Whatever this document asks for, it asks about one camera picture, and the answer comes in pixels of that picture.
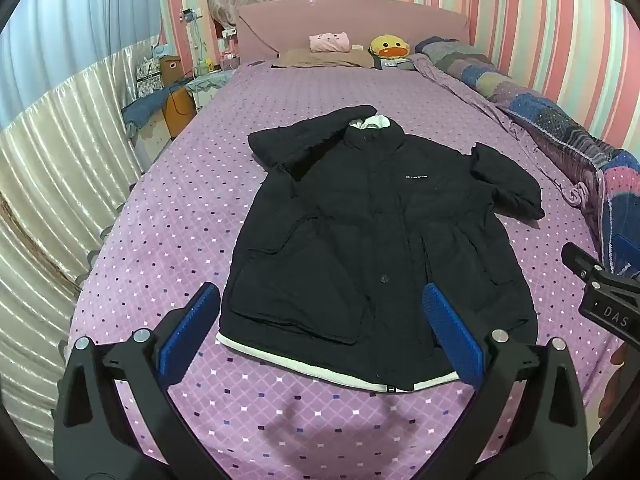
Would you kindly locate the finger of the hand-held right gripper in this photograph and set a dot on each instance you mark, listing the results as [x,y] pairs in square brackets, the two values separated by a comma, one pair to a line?
[580,260]

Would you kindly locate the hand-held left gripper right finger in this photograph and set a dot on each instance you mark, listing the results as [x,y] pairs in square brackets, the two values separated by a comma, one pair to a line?
[452,337]

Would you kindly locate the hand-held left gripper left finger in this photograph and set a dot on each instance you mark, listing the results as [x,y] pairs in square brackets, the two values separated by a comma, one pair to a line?
[186,332]

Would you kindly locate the black coat with white lining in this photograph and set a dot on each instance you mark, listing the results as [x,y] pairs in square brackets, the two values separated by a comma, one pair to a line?
[360,210]

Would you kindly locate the purple diamond-patterned bed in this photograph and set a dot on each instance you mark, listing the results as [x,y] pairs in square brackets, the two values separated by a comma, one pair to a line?
[190,195]

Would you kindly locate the patchwork quilt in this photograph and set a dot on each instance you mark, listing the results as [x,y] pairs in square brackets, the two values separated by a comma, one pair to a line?
[540,110]

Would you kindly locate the shiny cream satin curtain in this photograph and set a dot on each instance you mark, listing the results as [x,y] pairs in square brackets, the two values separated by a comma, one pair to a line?
[45,170]

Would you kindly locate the orange wooden nightstand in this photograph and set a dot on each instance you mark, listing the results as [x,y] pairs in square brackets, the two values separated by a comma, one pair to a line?
[179,110]

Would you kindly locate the pale blue nightstand cover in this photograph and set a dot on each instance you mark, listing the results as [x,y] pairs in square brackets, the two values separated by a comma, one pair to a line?
[210,81]

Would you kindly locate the floral patterned bag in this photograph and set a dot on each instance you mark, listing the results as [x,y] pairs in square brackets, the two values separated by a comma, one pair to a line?
[148,77]

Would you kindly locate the brown cardboard box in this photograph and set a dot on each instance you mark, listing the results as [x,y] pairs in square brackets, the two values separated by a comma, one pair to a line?
[170,67]

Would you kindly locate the pale green bottle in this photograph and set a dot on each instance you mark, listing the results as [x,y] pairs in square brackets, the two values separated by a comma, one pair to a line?
[200,66]

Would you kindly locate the grey printed cushion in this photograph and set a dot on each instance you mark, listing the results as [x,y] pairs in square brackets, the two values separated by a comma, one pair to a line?
[397,64]

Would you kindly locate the yellow duck plush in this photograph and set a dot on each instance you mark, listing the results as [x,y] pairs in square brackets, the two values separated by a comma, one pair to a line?
[390,47]

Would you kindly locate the brown pillow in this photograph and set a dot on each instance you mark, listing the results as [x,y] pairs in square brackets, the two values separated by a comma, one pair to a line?
[320,59]

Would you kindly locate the pink folded cloth with face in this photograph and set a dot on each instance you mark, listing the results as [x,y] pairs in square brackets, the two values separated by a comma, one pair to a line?
[328,42]

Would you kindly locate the pink bed headboard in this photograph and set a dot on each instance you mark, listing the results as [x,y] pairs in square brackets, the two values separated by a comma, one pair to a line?
[350,17]

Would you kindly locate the light blue curtain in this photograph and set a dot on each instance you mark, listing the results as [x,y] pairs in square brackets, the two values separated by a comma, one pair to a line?
[75,15]

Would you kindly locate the wall socket with plugs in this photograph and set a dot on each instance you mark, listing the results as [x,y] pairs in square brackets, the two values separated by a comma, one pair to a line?
[190,15]

